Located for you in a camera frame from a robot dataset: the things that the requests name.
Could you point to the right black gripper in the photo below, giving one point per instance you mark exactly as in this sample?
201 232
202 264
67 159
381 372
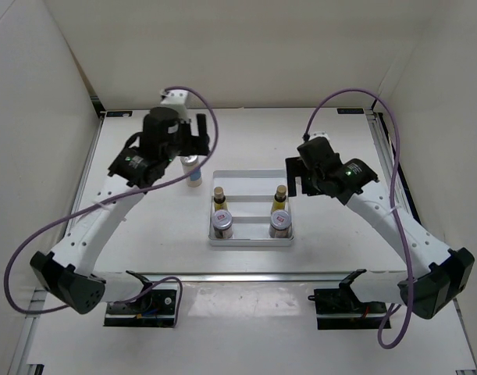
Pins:
296 167

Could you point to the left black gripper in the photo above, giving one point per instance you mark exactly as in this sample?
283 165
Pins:
195 144

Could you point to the tall white shaker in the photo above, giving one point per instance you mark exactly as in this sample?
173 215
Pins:
190 168

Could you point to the small yellow bottle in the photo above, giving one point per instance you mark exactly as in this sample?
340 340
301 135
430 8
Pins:
279 198
219 199

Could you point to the dark spice jar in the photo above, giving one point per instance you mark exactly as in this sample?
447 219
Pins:
280 224
222 224

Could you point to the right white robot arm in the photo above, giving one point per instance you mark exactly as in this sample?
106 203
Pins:
435 273

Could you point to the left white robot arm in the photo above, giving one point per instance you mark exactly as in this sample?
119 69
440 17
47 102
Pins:
67 270

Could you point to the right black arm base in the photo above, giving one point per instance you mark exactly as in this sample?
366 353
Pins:
334 312

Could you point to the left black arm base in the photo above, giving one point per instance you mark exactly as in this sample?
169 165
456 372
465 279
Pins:
159 308

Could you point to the right black corner label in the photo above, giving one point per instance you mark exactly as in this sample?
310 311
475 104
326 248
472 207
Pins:
350 111

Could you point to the black corner label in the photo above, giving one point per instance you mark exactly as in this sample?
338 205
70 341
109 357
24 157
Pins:
350 111
119 114

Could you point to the left black corner label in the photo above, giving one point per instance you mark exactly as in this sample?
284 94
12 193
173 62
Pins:
119 114

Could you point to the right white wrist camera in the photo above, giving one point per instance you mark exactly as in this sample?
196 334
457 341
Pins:
316 134

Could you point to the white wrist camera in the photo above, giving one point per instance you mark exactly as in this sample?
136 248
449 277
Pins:
176 100
316 134

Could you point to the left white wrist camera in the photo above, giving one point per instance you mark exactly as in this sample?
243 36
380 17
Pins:
176 100

